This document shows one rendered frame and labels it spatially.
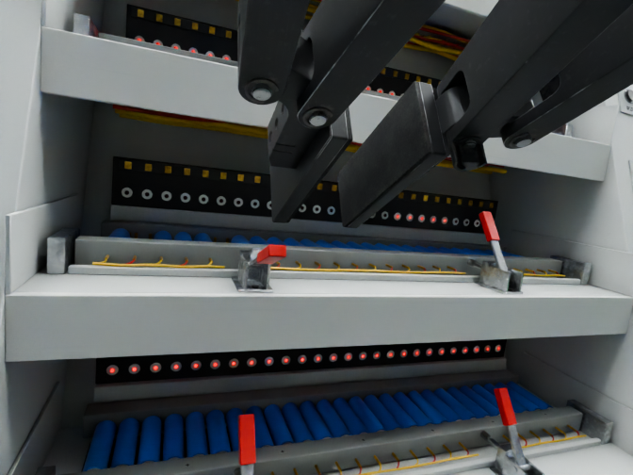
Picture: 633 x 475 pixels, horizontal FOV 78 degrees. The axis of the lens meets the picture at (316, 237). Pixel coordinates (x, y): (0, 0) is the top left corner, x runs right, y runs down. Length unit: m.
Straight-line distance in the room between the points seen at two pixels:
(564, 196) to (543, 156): 0.13
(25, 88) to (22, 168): 0.06
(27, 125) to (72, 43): 0.07
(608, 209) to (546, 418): 0.27
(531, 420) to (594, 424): 0.09
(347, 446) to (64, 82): 0.39
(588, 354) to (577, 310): 0.12
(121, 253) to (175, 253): 0.04
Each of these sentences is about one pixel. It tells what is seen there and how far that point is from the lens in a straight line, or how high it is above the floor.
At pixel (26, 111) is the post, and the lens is 0.34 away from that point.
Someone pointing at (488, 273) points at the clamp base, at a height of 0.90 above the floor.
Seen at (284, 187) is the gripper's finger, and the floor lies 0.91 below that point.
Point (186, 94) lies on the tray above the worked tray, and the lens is 0.35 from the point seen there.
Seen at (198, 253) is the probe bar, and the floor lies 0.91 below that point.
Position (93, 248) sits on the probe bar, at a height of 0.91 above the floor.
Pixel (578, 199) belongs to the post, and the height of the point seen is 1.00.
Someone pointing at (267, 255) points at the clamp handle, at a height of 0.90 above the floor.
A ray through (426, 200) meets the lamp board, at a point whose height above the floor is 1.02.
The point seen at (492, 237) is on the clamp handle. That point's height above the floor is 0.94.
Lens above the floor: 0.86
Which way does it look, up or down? 10 degrees up
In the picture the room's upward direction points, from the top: straight up
